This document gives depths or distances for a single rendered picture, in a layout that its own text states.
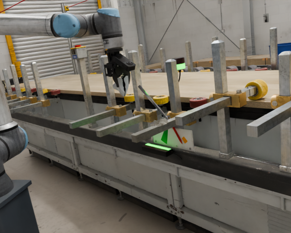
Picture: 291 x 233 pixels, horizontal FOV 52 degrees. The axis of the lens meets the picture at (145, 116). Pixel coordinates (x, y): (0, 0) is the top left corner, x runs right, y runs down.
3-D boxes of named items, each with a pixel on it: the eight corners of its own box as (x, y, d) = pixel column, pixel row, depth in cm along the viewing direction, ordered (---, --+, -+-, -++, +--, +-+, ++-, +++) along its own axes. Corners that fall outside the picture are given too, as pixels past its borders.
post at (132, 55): (145, 143, 158) (131, 50, 146) (141, 142, 161) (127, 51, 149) (150, 140, 160) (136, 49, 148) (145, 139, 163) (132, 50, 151)
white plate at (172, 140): (193, 152, 133) (191, 131, 130) (153, 143, 152) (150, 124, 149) (194, 151, 133) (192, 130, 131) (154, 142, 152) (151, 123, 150)
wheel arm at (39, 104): (8, 115, 226) (7, 110, 225) (6, 115, 229) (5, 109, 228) (60, 101, 254) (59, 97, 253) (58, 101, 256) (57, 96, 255)
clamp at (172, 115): (189, 125, 131) (188, 114, 129) (166, 122, 141) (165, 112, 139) (197, 122, 134) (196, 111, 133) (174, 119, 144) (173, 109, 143)
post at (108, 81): (117, 137, 177) (103, 55, 165) (113, 137, 179) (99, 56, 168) (121, 136, 179) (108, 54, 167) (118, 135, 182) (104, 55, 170)
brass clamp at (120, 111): (119, 117, 167) (117, 108, 166) (105, 114, 177) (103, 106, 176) (127, 114, 171) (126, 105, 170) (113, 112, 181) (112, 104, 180)
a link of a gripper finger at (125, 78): (122, 94, 141) (119, 75, 139) (130, 95, 137) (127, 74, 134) (117, 95, 139) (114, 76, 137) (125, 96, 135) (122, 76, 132)
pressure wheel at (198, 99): (201, 124, 138) (199, 100, 135) (188, 122, 144) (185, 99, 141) (212, 119, 143) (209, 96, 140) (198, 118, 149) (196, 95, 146)
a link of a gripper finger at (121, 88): (117, 95, 139) (114, 76, 137) (125, 96, 135) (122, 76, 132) (112, 97, 137) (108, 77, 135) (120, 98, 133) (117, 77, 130)
